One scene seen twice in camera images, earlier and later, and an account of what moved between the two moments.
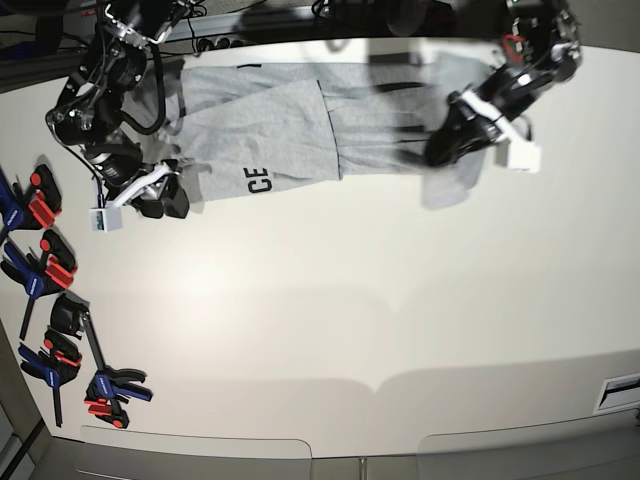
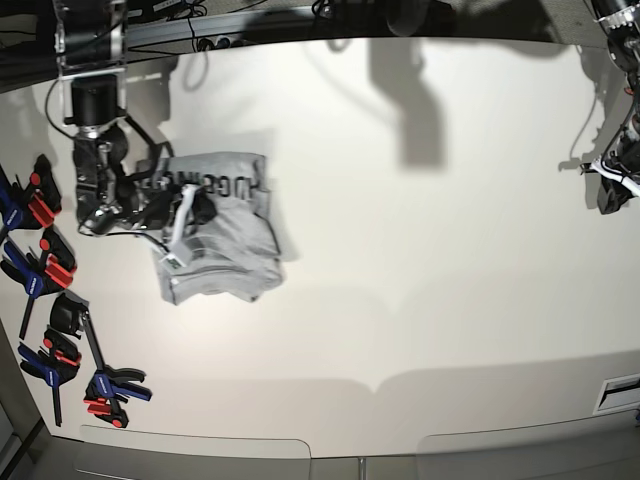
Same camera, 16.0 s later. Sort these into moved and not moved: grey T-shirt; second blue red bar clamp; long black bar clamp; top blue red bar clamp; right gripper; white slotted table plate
Moved: grey T-shirt; right gripper
Not moved: second blue red bar clamp; white slotted table plate; top blue red bar clamp; long black bar clamp
